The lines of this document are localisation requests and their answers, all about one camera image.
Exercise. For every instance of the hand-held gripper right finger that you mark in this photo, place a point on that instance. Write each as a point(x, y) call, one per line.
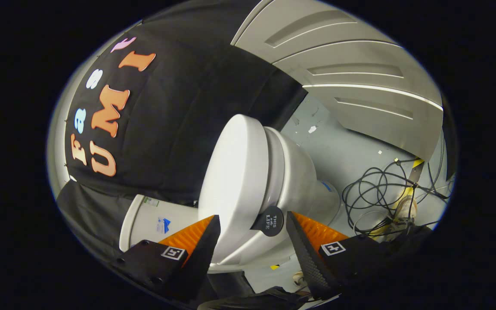
point(306, 258)

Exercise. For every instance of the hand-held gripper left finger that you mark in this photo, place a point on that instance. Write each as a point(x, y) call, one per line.
point(198, 258)

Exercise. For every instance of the white toilet lid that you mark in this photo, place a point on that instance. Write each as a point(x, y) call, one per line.
point(230, 172)

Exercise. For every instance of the white ceramic toilet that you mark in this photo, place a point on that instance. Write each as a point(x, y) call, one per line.
point(291, 172)

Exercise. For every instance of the black backdrop cloth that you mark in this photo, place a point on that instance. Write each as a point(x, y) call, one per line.
point(179, 129)

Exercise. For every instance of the yellow black floor tape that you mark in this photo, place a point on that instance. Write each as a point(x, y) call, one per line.
point(418, 162)

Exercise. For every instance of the white panelled cabinet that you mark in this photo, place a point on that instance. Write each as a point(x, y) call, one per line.
point(360, 86)

